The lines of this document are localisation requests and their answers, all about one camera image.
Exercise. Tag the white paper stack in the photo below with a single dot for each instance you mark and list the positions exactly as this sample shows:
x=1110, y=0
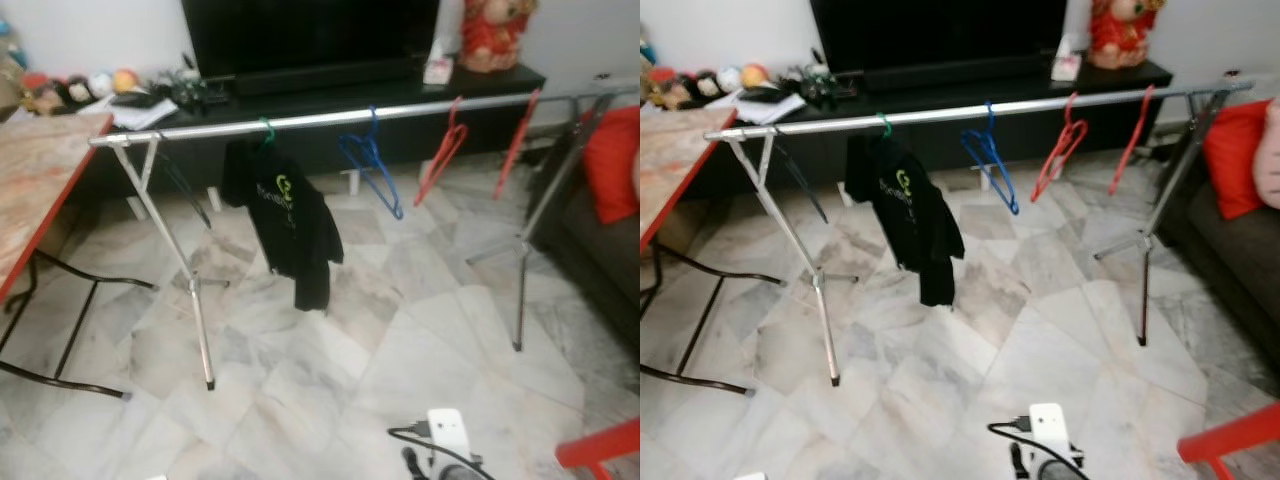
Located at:
x=768, y=112
x=140, y=117

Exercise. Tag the black tv console cabinet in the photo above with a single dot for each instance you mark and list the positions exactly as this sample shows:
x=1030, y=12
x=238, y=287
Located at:
x=470, y=100
x=1095, y=95

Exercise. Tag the green circuit board gadget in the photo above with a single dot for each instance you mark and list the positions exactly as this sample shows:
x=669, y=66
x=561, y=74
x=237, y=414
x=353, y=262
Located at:
x=192, y=85
x=820, y=80

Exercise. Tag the black flat television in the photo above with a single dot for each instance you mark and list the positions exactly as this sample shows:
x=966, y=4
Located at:
x=940, y=32
x=310, y=35

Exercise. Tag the white pink tissue box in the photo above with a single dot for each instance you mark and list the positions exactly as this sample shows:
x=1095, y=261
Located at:
x=438, y=68
x=1066, y=63

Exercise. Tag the orange round plush toy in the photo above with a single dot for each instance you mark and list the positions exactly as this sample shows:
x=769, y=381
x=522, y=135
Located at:
x=125, y=80
x=755, y=76

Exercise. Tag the black shirt green logo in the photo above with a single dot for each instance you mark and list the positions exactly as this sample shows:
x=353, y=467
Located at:
x=910, y=215
x=290, y=220

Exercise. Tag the red plastic stool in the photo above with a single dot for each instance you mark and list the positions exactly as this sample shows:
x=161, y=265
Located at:
x=1230, y=438
x=600, y=448

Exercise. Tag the black round plush toy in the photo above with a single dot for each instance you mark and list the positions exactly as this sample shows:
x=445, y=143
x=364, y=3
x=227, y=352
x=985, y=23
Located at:
x=685, y=92
x=55, y=97

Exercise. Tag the green plastic hanger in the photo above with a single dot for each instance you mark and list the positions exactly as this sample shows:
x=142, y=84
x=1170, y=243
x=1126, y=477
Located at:
x=885, y=125
x=267, y=130

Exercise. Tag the marble pattern folding table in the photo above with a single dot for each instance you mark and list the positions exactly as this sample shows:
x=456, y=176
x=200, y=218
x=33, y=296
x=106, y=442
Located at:
x=680, y=160
x=40, y=170

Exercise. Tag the pink cat plush cushion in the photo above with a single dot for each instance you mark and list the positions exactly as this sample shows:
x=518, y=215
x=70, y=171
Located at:
x=1270, y=150

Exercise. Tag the black white mouse plush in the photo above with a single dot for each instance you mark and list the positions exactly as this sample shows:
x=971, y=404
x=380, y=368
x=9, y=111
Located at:
x=77, y=90
x=706, y=86

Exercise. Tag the white blue round plush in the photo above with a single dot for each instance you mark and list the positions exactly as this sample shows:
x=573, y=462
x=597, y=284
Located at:
x=729, y=80
x=101, y=85

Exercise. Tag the red cushion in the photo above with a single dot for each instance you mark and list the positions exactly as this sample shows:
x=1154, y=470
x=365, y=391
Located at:
x=612, y=165
x=1232, y=160

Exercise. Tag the red laughing buddha statue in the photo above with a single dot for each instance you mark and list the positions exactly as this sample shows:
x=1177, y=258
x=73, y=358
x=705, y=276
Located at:
x=1125, y=32
x=497, y=35

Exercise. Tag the silver metal clothes rack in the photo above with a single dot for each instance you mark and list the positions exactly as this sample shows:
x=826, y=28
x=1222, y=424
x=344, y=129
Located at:
x=310, y=119
x=940, y=113

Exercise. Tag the dark brown sofa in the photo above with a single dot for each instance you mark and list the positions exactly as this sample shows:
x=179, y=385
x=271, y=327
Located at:
x=1230, y=270
x=590, y=270

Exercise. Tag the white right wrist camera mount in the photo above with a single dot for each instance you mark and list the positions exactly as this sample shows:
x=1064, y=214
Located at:
x=448, y=435
x=1050, y=430

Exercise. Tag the black pouch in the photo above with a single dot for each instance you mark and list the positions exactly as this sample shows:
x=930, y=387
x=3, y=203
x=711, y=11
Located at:
x=762, y=96
x=135, y=100

